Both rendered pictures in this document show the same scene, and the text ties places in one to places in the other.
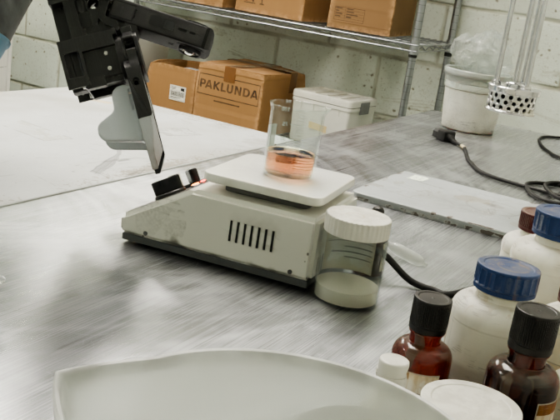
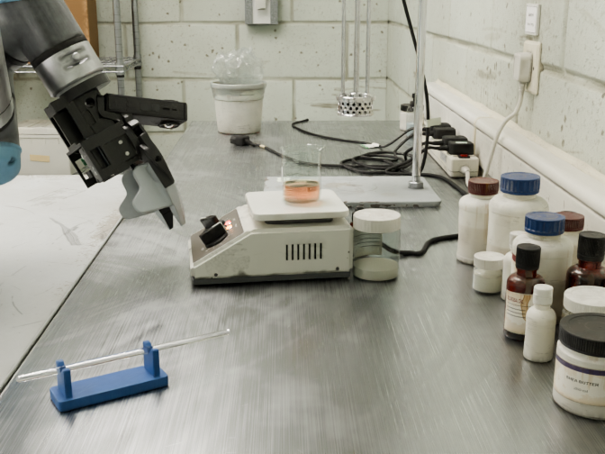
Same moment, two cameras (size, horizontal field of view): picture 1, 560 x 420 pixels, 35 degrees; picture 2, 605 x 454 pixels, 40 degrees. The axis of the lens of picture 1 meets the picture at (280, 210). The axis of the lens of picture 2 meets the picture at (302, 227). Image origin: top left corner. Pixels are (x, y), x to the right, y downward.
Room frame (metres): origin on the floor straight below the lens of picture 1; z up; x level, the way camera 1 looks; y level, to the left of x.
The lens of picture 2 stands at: (-0.08, 0.47, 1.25)
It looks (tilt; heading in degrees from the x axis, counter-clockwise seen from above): 16 degrees down; 332
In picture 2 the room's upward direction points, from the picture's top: straight up
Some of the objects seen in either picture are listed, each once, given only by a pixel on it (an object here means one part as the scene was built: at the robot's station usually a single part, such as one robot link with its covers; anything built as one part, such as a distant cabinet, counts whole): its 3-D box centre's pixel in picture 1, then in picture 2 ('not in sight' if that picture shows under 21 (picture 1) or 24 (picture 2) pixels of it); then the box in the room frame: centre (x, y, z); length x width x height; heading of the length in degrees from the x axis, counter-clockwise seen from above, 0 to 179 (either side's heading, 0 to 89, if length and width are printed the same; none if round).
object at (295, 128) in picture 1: (296, 139); (303, 173); (0.83, -0.01, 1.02); 0.06 x 0.05 x 0.08; 92
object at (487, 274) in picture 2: not in sight; (488, 273); (0.65, -0.16, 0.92); 0.04 x 0.04 x 0.04
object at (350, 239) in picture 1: (352, 257); (375, 245); (0.75, -0.07, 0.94); 0.06 x 0.06 x 0.08
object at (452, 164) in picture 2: not in sight; (445, 148); (1.33, -0.62, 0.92); 0.40 x 0.06 x 0.04; 154
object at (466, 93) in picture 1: (477, 79); (239, 89); (1.87, -0.37, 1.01); 0.14 x 0.14 x 0.21
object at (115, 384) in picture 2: not in sight; (109, 373); (0.60, 0.31, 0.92); 0.10 x 0.03 x 0.04; 93
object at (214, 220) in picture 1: (251, 214); (275, 237); (0.84, 0.03, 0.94); 0.22 x 0.13 x 0.08; 71
